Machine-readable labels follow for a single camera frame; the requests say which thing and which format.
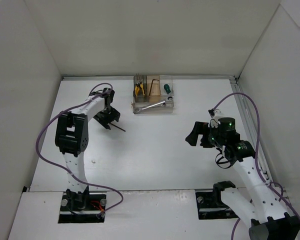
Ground silver ratchet wrench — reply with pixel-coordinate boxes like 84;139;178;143
133;96;174;113

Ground yellow handled needle-nose pliers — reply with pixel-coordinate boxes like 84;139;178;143
134;73;141;97

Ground green handled stubby screwdriver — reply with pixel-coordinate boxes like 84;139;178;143
163;84;172;95

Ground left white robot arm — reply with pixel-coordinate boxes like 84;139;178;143
55;88;121;210

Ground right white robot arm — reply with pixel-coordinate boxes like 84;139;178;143
185;117;300;240

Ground clear long plastic bin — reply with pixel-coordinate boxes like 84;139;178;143
132;96;174;115

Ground grey smoked plastic bin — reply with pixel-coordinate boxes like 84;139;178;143
132;73;147;103

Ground amber plastic bin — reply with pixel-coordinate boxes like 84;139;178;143
146;75;161;103

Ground clear small plastic bin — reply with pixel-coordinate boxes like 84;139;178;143
159;75;174;96

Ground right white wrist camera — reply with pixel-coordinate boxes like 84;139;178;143
208;109;224;128

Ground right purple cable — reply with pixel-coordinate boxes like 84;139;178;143
208;92;300;240

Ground purple cable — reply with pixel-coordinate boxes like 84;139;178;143
36;82;125;217
208;92;300;240

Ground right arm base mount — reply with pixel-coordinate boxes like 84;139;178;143
195;181;238;220

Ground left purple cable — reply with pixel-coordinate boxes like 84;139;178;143
36;82;125;217

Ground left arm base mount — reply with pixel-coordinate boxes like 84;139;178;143
58;192;107;224

